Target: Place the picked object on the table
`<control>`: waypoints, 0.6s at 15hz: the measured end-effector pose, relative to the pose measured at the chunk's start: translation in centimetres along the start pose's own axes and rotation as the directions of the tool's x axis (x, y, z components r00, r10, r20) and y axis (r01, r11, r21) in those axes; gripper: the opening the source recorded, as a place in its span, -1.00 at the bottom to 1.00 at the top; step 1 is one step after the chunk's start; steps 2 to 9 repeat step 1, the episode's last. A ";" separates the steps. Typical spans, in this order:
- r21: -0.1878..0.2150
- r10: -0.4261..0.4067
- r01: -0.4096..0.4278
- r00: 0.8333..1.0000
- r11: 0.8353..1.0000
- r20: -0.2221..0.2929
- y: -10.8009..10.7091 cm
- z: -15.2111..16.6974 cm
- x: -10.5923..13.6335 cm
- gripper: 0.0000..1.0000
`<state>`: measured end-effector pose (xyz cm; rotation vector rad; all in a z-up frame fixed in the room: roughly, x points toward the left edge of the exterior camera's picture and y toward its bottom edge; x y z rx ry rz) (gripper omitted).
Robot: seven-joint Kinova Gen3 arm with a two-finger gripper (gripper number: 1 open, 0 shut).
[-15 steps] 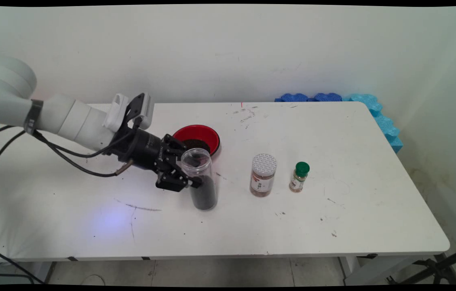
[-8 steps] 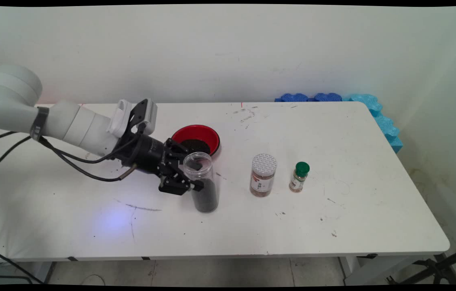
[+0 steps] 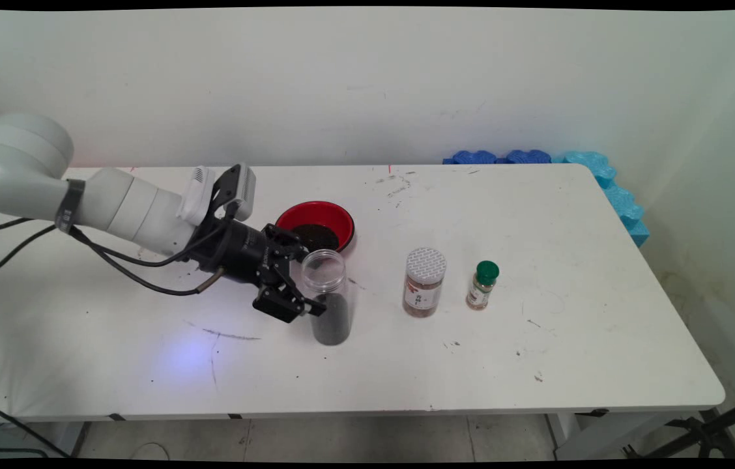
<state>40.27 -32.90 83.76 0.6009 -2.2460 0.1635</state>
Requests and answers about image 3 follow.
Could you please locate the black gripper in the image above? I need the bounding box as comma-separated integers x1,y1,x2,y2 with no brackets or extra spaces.
188,218,328,324

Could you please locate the clear jar of black grains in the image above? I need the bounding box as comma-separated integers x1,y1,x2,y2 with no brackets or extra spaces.
301,249,351,346

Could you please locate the black grain pile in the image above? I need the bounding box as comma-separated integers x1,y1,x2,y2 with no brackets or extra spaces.
291,223,341,253

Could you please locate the red bowl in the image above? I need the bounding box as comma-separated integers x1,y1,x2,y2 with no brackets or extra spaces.
276,201,356,255

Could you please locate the spice jar with patterned lid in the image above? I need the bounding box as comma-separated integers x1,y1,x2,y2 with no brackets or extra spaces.
403,247,448,319

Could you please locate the small spice bottle green cap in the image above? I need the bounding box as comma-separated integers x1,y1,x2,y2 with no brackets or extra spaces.
466,261,500,311

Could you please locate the dark blue foam tile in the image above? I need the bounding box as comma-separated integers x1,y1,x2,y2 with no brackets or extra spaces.
498,149,553,165
443,150,498,165

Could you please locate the white table leg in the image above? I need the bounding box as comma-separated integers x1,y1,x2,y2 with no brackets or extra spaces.
48,421,91,457
547,412,710,461

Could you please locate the light blue foam tile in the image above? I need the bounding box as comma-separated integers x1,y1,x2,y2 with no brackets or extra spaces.
553,151,650,248

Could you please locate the black tripod stand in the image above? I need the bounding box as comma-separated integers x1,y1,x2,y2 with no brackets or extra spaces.
625,390,735,460

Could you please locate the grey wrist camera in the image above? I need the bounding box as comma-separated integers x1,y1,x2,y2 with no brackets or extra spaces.
211,163,257,222

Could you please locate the black camera cable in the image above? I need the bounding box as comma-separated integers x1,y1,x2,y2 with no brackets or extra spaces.
0,202,238,268

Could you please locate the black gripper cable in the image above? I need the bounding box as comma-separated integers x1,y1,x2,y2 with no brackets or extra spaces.
0,225,225,297

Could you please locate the thin grey floor wire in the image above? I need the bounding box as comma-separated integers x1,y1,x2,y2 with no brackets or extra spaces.
130,442,173,461

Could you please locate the grey velcro strap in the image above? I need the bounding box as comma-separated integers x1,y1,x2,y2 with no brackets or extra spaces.
55,179,86,234

